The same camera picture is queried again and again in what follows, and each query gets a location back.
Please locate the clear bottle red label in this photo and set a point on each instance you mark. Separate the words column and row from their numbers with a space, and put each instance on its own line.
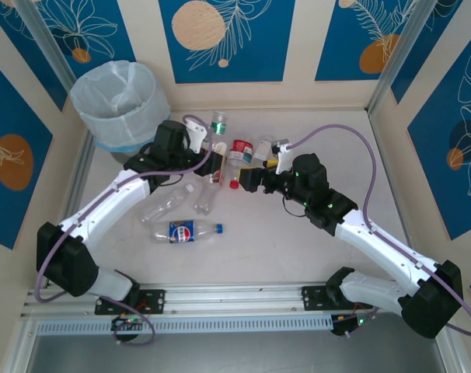
column 241, row 149

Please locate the clear plastic bottle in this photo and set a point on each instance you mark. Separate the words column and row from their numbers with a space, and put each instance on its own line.
column 205, row 200

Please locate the clear bottle white cap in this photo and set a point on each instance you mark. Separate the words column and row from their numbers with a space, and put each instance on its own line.
column 163, row 208

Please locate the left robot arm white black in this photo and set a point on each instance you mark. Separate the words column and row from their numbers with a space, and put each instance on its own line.
column 103, row 210

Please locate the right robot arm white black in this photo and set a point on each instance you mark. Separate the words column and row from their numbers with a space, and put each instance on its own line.
column 379, row 252

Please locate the bin with white liner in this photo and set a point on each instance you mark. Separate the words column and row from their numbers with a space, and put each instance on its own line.
column 119, row 97

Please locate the clear bottle green label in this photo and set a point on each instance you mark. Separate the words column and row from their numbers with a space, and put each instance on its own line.
column 219, row 123

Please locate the small clear bottle white label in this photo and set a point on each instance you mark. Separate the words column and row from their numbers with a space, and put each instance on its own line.
column 262, row 149

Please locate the Pepsi bottle blue cap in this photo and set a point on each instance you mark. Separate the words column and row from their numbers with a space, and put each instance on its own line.
column 181, row 231

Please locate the black mounting plate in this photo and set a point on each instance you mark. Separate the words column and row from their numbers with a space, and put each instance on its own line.
column 154, row 301
column 313, row 297

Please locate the small circuit board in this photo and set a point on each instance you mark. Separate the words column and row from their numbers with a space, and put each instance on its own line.
column 348, row 324
column 123, row 321

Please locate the grey metal panel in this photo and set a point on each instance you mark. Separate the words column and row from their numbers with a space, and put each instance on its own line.
column 235, row 355

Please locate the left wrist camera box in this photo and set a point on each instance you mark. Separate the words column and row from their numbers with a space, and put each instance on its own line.
column 196, row 134

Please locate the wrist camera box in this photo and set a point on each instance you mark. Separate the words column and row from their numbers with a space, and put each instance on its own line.
column 284, row 157
column 196, row 134

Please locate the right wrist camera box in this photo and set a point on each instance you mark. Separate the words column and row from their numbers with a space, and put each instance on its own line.
column 284, row 157

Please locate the aluminium table edge rail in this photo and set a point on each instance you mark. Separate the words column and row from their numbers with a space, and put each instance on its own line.
column 389, row 175
column 82, row 175

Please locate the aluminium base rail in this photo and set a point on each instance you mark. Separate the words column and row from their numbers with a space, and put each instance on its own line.
column 235, row 297

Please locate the aluminium frame post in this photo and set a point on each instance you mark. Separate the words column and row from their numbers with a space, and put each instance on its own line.
column 398, row 58
column 45, row 42

